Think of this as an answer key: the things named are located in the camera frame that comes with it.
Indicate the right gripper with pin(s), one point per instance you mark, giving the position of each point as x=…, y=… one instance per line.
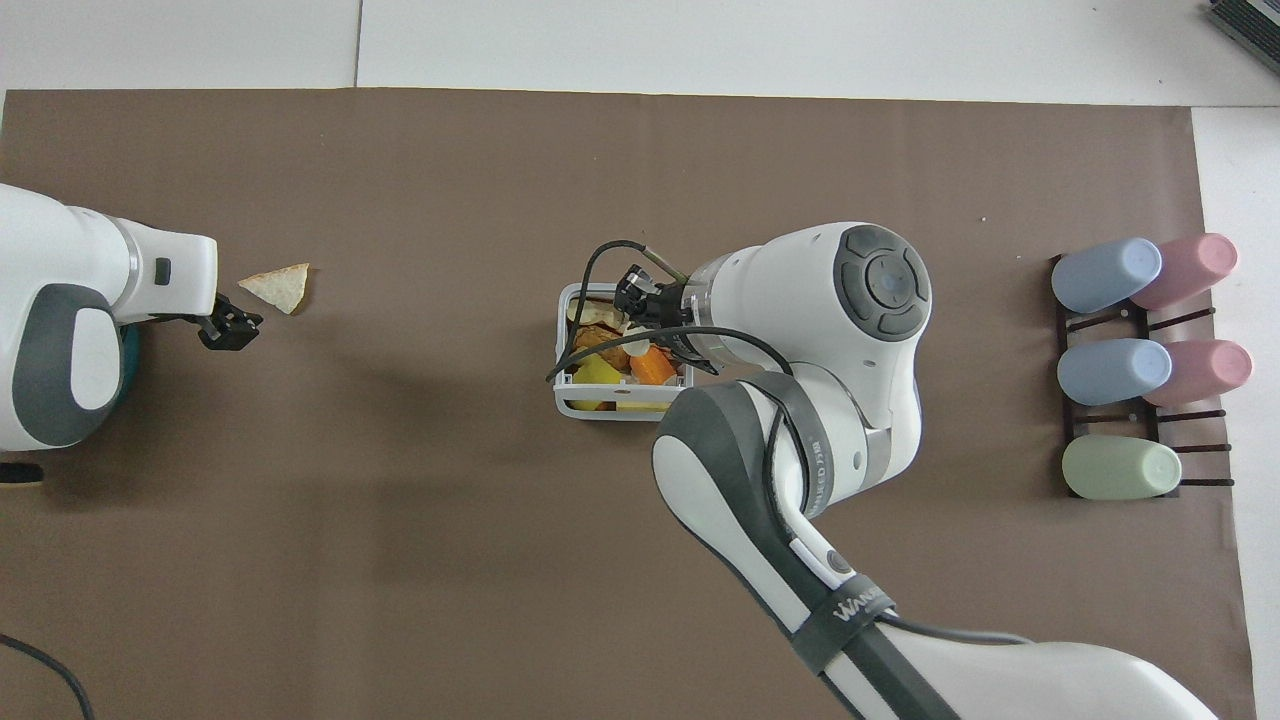
x=670, y=307

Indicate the blue plastic cup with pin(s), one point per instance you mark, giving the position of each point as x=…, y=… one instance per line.
x=1105, y=275
x=1112, y=370

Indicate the triangular beige chip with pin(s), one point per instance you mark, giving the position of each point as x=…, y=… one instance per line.
x=282, y=285

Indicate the pink plastic cup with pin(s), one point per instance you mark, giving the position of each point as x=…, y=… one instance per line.
x=1195, y=265
x=1205, y=370

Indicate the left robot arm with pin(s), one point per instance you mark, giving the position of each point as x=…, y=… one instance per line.
x=60, y=260

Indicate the small black flat object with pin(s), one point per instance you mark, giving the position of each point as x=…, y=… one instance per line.
x=20, y=472

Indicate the brown peel scrap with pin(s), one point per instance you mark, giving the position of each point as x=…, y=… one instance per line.
x=603, y=348

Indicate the black cup rack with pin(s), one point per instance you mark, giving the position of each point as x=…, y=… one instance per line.
x=1100, y=326

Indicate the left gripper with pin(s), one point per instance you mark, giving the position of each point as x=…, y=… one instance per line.
x=185, y=319

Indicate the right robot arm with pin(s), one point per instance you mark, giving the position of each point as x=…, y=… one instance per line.
x=800, y=300

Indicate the grey ribbed device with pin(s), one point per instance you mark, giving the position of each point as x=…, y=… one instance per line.
x=1248, y=18

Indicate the green plastic cup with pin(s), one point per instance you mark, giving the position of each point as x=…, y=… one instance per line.
x=1120, y=467

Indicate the pale yellow flat scrap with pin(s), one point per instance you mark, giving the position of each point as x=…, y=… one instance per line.
x=642, y=406

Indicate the orange carrot piece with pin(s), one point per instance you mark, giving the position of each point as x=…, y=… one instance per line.
x=652, y=366

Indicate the beige chip scrap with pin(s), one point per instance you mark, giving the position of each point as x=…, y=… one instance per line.
x=592, y=315

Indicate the yellow food scrap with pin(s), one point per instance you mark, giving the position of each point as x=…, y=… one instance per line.
x=594, y=383

